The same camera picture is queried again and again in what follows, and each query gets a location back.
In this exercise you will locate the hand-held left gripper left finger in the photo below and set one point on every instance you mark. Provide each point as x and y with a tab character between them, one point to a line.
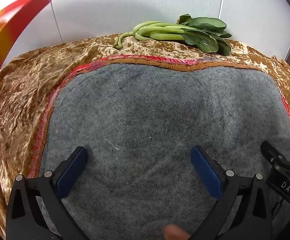
71	170

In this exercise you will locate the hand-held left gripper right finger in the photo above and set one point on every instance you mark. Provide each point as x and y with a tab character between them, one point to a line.
206	172

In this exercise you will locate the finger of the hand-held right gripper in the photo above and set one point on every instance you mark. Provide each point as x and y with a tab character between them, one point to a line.
272	153

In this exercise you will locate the red shallow box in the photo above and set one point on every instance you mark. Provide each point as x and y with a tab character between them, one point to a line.
0	30

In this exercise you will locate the person's left hand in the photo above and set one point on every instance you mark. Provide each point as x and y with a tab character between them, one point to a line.
176	233

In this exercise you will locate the grey felt mat red trim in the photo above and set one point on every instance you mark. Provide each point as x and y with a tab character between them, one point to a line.
147	105

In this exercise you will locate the golden velvet cloth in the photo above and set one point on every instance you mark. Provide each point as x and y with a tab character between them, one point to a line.
22	92

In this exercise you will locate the green bok choy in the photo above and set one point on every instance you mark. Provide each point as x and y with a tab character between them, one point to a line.
160	33

